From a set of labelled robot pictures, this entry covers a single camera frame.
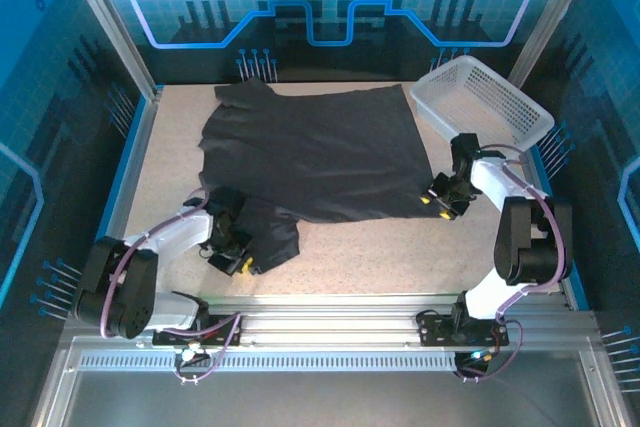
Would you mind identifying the white perforated plastic basket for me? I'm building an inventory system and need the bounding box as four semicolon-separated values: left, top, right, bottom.
409;55;556;153

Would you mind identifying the dark grey t-shirt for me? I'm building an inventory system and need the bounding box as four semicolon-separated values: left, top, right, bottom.
197;77;436;276

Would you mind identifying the black connector with light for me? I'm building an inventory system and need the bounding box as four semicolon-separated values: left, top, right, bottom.
454;349;494;378

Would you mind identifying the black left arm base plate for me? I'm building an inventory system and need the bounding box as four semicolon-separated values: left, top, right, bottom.
152;314;244;348

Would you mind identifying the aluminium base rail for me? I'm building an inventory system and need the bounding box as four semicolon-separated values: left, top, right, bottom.
64;294;601;348

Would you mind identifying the aluminium table side rail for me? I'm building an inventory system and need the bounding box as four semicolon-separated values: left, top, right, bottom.
82;86;166;311
524;144;591;311

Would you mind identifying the slotted grey cable duct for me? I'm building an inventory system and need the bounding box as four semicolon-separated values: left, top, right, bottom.
77;352;459;372

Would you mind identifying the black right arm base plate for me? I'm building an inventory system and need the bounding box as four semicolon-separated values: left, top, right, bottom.
416;309;510;348

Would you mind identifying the grey metal tray frame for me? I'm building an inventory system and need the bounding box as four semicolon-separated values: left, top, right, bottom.
29;336;634;427

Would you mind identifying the aluminium frame post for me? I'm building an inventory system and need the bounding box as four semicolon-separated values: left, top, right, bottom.
504;0;601;96
55;0;164;101

